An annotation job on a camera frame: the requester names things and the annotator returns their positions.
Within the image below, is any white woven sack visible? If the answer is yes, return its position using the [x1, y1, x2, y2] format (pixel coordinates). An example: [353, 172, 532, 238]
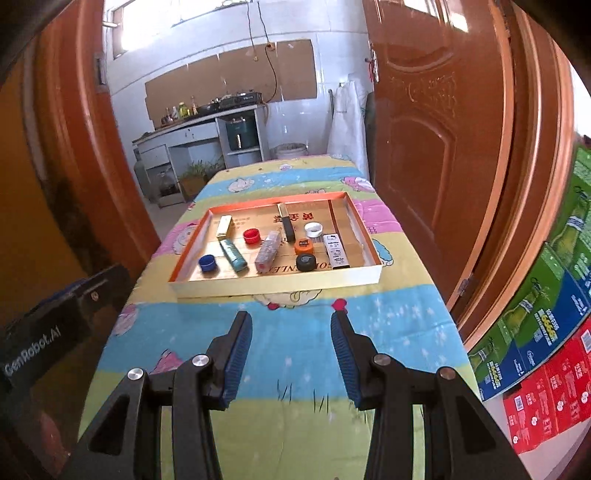
[327, 76, 370, 176]

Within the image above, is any orange door jamb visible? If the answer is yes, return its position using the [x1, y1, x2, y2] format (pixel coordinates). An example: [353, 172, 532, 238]
[455, 0, 578, 352]
[37, 0, 162, 278]

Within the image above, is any stack of green cartons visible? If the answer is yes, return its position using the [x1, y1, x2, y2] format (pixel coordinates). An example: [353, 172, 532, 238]
[468, 148, 591, 402]

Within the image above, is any hanging wall cable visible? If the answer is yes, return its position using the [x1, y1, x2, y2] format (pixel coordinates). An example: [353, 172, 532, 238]
[247, 0, 282, 102]

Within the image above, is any black lighter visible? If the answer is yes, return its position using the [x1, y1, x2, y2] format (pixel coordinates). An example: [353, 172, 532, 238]
[276, 202, 296, 243]

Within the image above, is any orange cardboard tray box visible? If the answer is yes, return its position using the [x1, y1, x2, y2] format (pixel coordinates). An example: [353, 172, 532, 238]
[167, 193, 383, 300]

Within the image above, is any dark green air fryer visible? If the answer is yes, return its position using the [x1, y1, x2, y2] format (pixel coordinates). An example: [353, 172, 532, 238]
[225, 117, 257, 151]

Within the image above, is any cardboard wall panel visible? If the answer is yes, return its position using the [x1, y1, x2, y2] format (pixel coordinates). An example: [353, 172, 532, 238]
[144, 39, 318, 130]

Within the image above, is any clear glitter lighter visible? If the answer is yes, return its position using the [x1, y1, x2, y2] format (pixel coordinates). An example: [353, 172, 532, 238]
[255, 231, 281, 273]

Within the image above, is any grey gas cylinder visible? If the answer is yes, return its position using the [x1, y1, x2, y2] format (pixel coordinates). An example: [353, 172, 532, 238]
[134, 159, 151, 201]

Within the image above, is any cartoon printed blanket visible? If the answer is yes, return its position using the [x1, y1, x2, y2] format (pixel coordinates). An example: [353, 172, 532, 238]
[78, 154, 481, 480]

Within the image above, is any teal lighter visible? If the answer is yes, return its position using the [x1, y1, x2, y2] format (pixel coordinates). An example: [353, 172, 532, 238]
[218, 239, 247, 273]

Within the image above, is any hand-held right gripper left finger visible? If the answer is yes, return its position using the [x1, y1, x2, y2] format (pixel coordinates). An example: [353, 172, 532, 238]
[60, 310, 254, 480]

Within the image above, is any white bucket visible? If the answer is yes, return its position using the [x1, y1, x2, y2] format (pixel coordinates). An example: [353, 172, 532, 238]
[270, 143, 308, 160]

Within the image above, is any grey kitchen counter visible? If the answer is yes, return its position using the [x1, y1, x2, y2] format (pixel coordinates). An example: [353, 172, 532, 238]
[132, 104, 271, 185]

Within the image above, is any door handle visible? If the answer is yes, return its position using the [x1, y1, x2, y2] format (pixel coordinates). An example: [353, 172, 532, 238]
[365, 41, 379, 84]

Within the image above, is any potted green plant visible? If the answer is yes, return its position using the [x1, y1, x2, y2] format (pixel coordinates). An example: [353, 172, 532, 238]
[179, 161, 208, 199]

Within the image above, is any dark jug in rack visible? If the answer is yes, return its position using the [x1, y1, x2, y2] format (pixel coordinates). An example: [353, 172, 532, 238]
[157, 168, 181, 206]

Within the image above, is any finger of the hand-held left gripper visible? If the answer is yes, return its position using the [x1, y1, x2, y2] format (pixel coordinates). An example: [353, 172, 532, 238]
[46, 263, 132, 340]

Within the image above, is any orange wooden door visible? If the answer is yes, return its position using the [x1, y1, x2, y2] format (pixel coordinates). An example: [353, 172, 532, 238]
[362, 0, 513, 319]

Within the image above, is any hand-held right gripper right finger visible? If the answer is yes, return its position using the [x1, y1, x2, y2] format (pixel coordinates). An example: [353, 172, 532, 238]
[330, 310, 532, 480]

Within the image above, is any black gas stove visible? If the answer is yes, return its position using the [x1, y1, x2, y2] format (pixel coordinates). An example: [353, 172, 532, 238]
[219, 92, 263, 109]

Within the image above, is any white lighter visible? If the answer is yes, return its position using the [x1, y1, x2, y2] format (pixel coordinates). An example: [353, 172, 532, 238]
[322, 233, 349, 268]

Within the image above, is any stack of red cartons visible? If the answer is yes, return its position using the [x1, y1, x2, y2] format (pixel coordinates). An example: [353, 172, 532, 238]
[503, 318, 591, 455]

